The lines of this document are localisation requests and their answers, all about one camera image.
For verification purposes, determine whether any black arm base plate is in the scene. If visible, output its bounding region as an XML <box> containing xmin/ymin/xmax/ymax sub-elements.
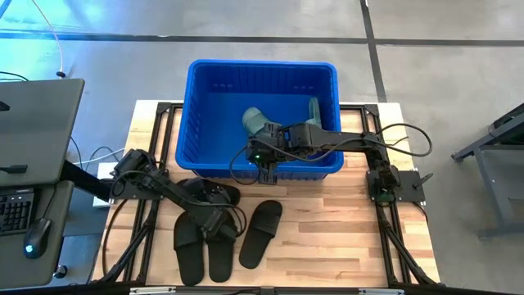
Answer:
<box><xmin>365</xmin><ymin>170</ymin><xmax>423</xmax><ymax>203</ymax></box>
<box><xmin>109</xmin><ymin>179</ymin><xmax>163</xmax><ymax>202</ymax></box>

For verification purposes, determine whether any black rubber slide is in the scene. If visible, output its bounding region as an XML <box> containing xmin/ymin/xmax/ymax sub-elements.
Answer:
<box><xmin>238</xmin><ymin>199</ymin><xmax>284</xmax><ymax>270</ymax></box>
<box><xmin>175</xmin><ymin>176</ymin><xmax>242</xmax><ymax>208</ymax></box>
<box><xmin>173</xmin><ymin>211</ymin><xmax>206</xmax><ymax>287</ymax></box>
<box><xmin>204</xmin><ymin>212</ymin><xmax>238</xmax><ymax>284</ymax></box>

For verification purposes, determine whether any white hanging cable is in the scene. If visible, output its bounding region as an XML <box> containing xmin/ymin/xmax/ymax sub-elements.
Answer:
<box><xmin>31</xmin><ymin>0</ymin><xmax>67</xmax><ymax>79</ymax></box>

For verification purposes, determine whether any black keyboard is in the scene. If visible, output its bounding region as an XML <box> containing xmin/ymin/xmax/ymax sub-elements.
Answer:
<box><xmin>0</xmin><ymin>188</ymin><xmax>36</xmax><ymax>237</ymax></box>

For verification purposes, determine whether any white power strip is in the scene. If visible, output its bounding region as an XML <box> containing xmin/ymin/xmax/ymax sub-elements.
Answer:
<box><xmin>92</xmin><ymin>161</ymin><xmax>120</xmax><ymax>208</ymax></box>

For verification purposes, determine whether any grey desk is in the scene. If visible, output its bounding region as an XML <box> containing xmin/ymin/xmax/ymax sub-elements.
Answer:
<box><xmin>0</xmin><ymin>179</ymin><xmax>75</xmax><ymax>290</ymax></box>

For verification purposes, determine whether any black computer mouse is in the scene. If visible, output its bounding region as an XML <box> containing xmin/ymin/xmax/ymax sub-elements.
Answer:
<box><xmin>22</xmin><ymin>217</ymin><xmax>52</xmax><ymax>261</ymax></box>

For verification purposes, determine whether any blue plastic bin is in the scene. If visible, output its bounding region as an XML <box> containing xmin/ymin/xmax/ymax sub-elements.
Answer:
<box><xmin>174</xmin><ymin>59</ymin><xmax>346</xmax><ymax>182</ymax></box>

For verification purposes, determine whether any black aluminium table frame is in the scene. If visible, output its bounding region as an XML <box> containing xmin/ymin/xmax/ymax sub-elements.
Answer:
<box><xmin>88</xmin><ymin>101</ymin><xmax>443</xmax><ymax>295</ymax></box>

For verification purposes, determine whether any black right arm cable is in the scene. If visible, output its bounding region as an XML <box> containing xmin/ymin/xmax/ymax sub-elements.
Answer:
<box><xmin>228</xmin><ymin>122</ymin><xmax>434</xmax><ymax>186</ymax></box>

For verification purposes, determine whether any teal rubber slide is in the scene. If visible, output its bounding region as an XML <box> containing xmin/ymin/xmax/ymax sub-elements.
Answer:
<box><xmin>241</xmin><ymin>106</ymin><xmax>283</xmax><ymax>136</ymax></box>
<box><xmin>306</xmin><ymin>97</ymin><xmax>324</xmax><ymax>130</ymax></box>

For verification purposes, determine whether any grey metal cart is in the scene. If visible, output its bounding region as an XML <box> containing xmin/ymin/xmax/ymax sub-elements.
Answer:
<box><xmin>450</xmin><ymin>102</ymin><xmax>524</xmax><ymax>241</ymax></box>

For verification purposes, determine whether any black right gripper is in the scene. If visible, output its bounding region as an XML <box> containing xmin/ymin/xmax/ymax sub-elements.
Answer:
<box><xmin>245</xmin><ymin>121</ymin><xmax>296</xmax><ymax>185</ymax></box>

